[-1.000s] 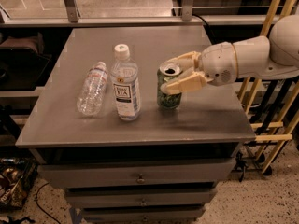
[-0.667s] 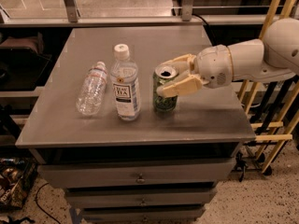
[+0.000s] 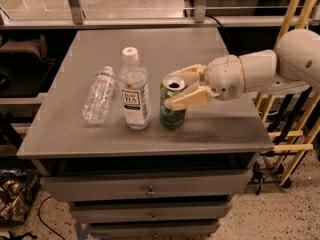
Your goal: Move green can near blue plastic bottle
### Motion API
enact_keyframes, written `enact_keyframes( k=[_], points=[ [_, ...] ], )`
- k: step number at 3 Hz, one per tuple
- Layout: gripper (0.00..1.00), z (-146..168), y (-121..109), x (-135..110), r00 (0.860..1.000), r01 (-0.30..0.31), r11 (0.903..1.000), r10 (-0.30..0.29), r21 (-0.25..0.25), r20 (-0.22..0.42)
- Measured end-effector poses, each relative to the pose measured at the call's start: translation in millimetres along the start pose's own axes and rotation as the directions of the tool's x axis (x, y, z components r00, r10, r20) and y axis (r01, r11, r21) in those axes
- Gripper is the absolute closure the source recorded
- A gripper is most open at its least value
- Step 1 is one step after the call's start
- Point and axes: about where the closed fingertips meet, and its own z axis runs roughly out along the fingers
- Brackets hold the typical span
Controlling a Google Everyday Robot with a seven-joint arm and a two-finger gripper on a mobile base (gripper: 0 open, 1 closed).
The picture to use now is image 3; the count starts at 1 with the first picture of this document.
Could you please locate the grey drawer cabinet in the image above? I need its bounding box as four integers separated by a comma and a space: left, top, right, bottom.
16, 27, 275, 240

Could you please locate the green soda can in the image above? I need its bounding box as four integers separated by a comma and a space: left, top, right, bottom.
160, 76, 187, 129

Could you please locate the clear plastic water bottle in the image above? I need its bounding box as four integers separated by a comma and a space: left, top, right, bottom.
82, 66, 116, 124

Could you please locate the black cable on floor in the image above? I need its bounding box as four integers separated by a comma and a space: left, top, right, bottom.
37, 195, 66, 240

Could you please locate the bottom grey drawer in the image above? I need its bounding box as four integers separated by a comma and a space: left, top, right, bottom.
88, 221, 220, 238

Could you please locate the black power cable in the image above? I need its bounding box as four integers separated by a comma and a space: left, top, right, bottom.
205, 14, 238, 57

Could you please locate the snack bags pile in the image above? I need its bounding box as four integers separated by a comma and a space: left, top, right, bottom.
0, 169, 40, 226

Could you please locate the middle grey drawer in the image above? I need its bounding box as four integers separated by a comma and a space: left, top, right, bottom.
71, 201, 232, 223

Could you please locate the top grey drawer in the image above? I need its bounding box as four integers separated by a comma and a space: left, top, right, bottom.
41, 169, 252, 202

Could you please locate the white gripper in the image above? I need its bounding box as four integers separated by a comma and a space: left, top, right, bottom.
164, 55, 245, 111

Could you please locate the grey drawer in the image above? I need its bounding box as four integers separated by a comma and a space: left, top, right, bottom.
88, 221, 220, 238
41, 169, 252, 202
71, 201, 232, 223

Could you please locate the blue label tea bottle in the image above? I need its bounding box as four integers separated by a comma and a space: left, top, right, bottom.
118, 47, 151, 130

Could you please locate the metal railing frame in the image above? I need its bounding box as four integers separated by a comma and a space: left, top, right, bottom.
0, 0, 319, 29

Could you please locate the yellow wooden rack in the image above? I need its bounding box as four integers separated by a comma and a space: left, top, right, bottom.
251, 0, 320, 194

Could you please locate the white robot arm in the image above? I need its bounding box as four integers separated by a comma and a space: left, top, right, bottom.
164, 29, 320, 111

